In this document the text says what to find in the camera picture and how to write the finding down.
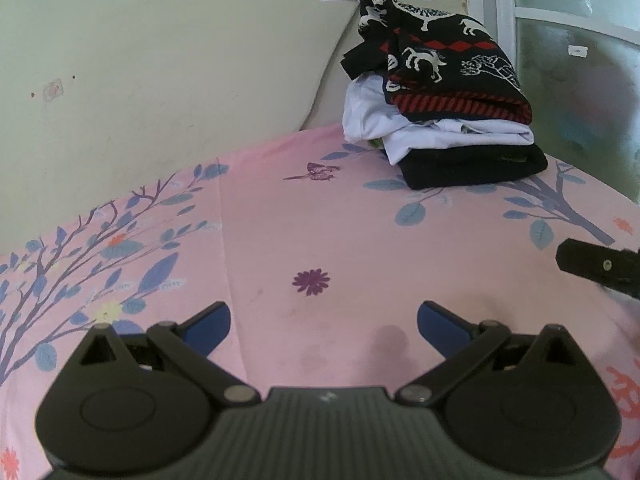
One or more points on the black folded garment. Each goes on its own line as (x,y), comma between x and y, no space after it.
(471,165)

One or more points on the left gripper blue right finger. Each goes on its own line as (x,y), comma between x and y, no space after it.
(446,332)

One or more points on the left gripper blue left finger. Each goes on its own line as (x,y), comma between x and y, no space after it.
(205,331)

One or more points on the black patterned knit sweater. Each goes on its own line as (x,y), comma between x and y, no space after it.
(435,64)

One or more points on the white folded garment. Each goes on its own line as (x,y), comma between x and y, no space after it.
(368,117)

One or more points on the pink floral bed sheet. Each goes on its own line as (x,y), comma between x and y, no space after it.
(323,255)

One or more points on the white framed glass door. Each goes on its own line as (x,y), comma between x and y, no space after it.
(578,63)

